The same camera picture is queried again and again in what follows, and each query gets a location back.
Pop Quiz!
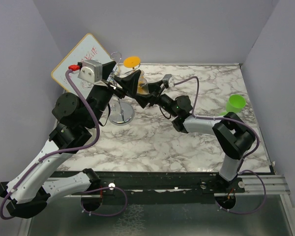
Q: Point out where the yellow framed whiteboard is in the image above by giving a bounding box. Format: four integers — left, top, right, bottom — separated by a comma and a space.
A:
51, 33, 111, 93

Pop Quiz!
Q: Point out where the black metal base rail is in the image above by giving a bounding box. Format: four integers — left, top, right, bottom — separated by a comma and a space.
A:
53, 167, 246, 205

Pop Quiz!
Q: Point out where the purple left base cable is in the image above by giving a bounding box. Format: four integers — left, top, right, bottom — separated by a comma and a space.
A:
81, 185, 129, 217

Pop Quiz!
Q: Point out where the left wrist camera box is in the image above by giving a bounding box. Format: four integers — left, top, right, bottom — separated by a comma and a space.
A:
68, 60, 103, 84

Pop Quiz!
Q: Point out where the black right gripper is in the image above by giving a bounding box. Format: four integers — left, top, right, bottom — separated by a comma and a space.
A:
134, 80, 178, 118

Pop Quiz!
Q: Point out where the orange plastic wine glass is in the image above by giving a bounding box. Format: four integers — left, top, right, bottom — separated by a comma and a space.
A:
123, 56, 148, 95

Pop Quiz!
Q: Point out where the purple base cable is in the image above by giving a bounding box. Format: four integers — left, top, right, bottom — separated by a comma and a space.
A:
81, 185, 129, 217
215, 169, 267, 215

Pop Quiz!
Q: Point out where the green plastic wine glass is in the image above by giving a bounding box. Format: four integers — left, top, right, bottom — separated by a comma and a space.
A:
218, 94, 246, 116

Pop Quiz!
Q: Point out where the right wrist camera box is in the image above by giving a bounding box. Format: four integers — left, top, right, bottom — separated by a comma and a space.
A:
162, 74, 175, 89

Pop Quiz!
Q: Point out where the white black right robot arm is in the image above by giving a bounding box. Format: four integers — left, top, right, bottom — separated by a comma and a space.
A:
133, 79, 260, 192

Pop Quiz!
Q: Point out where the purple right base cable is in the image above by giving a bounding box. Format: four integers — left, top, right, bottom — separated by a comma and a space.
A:
215, 169, 267, 215

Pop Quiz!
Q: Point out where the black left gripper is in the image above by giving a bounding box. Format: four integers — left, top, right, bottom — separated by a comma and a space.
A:
85, 61, 141, 128

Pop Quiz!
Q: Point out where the clear wine glass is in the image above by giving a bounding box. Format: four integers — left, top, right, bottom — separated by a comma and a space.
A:
137, 77, 149, 95
109, 96, 121, 118
81, 80, 93, 89

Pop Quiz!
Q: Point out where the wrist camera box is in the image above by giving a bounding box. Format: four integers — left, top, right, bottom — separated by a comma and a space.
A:
68, 60, 103, 84
162, 74, 175, 89

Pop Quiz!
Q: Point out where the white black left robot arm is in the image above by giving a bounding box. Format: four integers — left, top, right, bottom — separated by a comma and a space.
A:
0, 62, 121, 220

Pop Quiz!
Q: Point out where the chrome wine glass rack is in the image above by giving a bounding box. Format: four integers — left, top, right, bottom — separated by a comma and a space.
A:
107, 52, 141, 126

